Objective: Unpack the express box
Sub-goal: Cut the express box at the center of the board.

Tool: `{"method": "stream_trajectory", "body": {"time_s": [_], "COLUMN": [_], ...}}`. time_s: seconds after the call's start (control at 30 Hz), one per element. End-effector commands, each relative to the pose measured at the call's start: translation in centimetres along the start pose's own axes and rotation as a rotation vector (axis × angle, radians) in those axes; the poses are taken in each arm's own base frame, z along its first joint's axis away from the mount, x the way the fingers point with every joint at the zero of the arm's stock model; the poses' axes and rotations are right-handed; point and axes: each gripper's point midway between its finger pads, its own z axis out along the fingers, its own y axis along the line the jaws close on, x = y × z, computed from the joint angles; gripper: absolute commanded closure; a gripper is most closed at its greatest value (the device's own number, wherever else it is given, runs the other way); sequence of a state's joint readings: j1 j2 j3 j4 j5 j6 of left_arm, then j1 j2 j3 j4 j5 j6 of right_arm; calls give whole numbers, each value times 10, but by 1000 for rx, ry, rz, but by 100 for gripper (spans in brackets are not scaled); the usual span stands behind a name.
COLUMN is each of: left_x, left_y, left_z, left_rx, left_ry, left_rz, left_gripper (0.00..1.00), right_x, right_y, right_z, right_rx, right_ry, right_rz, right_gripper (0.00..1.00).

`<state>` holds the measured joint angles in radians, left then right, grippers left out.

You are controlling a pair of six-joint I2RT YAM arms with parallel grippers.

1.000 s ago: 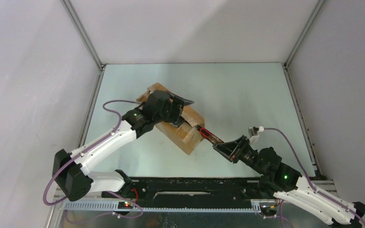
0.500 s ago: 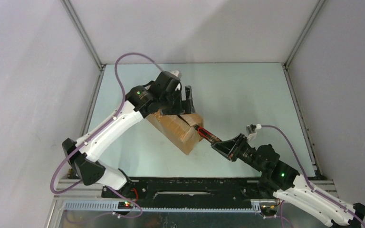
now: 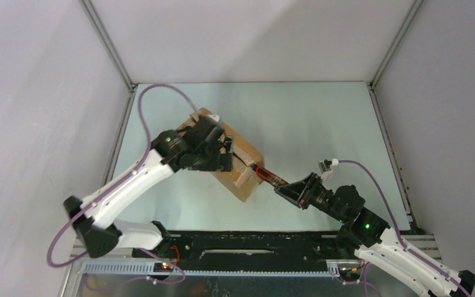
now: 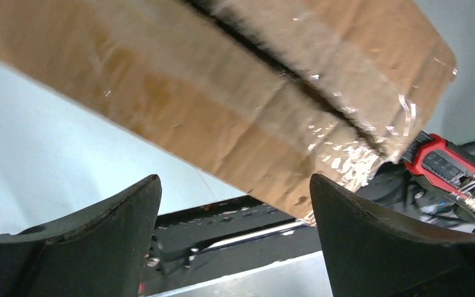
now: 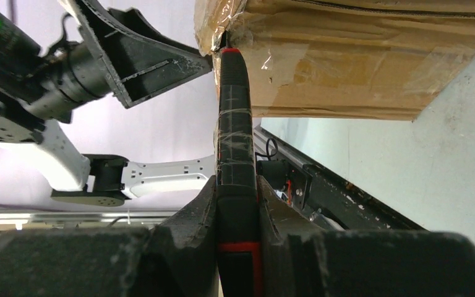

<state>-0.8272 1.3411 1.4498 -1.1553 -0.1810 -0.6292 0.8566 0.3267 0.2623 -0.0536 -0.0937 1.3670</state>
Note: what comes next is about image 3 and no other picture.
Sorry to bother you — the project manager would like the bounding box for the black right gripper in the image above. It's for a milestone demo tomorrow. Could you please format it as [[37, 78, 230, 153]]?
[[273, 173, 347, 223]]

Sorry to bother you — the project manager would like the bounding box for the red black utility knife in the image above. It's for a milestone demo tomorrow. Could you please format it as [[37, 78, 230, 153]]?
[[251, 164, 288, 188]]

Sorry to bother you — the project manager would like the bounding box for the brown cardboard express box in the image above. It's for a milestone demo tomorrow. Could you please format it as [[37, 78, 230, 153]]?
[[177, 108, 267, 203]]

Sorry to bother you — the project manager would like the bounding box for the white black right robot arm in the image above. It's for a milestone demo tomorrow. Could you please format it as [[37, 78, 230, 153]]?
[[274, 173, 475, 296]]

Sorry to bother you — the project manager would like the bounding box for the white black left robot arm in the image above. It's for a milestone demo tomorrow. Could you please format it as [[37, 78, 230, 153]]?
[[64, 116, 234, 259]]

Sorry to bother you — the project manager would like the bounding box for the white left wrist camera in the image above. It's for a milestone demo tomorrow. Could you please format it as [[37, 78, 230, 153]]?
[[203, 114, 223, 127]]

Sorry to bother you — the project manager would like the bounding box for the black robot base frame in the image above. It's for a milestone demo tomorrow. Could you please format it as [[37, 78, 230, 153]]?
[[87, 231, 374, 285]]

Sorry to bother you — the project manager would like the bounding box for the aluminium left corner post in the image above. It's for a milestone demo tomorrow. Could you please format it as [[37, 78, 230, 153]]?
[[79, 0, 135, 91]]

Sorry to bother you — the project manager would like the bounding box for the aluminium corner post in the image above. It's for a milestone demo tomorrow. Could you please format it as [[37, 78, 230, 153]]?
[[79, 0, 135, 91], [369, 0, 426, 90]]

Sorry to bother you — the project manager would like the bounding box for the aluminium right corner post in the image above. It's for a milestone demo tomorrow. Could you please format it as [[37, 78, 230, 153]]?
[[369, 0, 426, 90]]

